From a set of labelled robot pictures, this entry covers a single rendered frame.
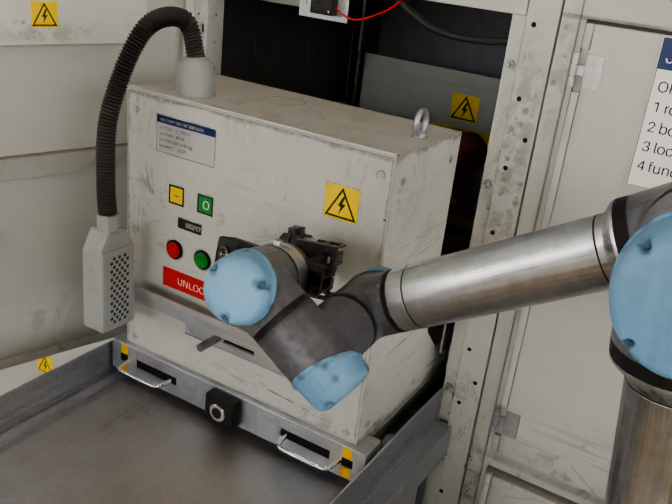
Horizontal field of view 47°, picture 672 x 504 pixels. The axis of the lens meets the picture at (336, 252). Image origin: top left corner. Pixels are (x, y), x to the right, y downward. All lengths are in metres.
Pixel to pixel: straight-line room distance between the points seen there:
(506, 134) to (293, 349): 0.59
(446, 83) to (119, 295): 1.00
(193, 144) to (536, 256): 0.63
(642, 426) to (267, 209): 0.67
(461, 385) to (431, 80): 0.84
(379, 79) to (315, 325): 1.29
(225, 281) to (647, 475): 0.42
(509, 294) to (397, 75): 1.25
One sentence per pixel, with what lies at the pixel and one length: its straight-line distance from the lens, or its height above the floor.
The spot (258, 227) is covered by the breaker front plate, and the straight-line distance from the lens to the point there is 1.19.
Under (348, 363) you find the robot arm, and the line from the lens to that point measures 0.81.
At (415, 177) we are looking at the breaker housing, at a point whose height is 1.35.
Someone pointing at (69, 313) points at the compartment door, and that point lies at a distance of 1.62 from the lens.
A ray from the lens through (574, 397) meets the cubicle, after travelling 1.33.
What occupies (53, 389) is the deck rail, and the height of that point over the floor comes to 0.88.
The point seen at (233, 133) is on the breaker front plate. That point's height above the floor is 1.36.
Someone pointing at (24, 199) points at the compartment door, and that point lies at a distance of 1.49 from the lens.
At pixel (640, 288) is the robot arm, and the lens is 0.61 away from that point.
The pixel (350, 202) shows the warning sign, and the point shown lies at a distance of 1.08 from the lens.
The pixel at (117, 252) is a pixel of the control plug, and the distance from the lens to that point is 1.30.
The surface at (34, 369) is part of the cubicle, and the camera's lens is 2.19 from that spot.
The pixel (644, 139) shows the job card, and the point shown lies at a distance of 1.18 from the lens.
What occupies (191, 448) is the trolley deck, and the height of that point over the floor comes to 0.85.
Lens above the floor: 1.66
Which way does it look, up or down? 23 degrees down
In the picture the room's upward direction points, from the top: 7 degrees clockwise
